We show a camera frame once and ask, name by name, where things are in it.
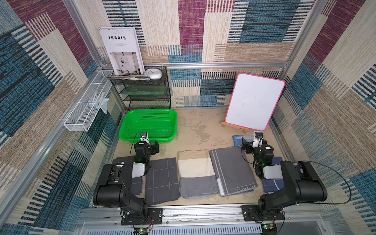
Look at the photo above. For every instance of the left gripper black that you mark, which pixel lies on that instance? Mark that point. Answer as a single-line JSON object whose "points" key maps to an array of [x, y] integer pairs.
{"points": [[152, 150]]}

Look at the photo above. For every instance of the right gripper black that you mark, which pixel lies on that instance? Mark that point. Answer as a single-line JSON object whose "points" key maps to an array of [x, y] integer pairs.
{"points": [[250, 148]]}

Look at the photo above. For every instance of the green plastic basket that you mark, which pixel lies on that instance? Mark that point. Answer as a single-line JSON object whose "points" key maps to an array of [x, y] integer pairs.
{"points": [[159, 124]]}

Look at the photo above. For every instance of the grey striped pillowcase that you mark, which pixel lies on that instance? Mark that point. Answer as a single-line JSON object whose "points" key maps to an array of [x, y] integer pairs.
{"points": [[233, 173]]}

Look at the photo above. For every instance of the dark grey checked pillowcase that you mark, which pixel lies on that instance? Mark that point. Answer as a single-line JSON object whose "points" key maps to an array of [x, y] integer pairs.
{"points": [[162, 184], [135, 183]]}

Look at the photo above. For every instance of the beige white grey pillowcase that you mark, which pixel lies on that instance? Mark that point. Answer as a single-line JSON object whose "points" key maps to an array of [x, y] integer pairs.
{"points": [[196, 174]]}

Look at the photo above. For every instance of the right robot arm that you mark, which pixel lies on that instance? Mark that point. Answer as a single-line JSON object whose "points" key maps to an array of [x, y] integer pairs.
{"points": [[301, 183]]}

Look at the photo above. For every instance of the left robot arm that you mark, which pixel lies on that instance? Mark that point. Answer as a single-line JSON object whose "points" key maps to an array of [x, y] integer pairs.
{"points": [[114, 187]]}

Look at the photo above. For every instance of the navy blue folded pillowcase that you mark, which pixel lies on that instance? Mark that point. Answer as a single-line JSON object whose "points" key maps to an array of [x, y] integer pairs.
{"points": [[271, 186]]}

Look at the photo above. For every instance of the wooden whiteboard stand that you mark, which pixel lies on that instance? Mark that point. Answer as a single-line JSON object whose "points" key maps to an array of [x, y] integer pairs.
{"points": [[243, 129]]}

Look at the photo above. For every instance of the pink framed whiteboard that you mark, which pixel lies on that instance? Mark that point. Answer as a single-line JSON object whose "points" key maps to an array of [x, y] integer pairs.
{"points": [[253, 101]]}

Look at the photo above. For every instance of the white round bowl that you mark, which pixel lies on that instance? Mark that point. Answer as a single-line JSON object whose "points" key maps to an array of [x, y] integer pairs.
{"points": [[153, 73]]}

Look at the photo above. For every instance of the Inedia magazine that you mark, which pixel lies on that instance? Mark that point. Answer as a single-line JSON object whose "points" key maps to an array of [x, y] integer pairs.
{"points": [[122, 46]]}

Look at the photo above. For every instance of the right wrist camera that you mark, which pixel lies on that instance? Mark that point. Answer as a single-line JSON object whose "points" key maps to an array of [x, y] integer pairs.
{"points": [[258, 138]]}

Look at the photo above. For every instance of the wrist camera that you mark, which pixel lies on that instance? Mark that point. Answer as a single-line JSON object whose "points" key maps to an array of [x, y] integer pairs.
{"points": [[258, 138], [144, 137]]}

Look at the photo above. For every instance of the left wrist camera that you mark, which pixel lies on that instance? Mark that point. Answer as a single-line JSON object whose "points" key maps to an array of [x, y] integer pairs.
{"points": [[144, 137]]}

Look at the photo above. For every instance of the black wire shelf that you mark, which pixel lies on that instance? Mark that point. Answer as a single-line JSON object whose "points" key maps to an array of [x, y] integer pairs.
{"points": [[139, 93]]}

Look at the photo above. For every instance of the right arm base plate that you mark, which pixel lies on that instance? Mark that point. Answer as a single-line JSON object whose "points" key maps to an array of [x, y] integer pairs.
{"points": [[251, 213]]}

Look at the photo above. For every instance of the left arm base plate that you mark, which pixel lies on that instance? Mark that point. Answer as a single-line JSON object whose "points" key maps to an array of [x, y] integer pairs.
{"points": [[150, 216]]}

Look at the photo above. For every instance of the white wire wall basket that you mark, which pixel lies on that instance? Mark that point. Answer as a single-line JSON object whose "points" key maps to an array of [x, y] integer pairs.
{"points": [[91, 102]]}

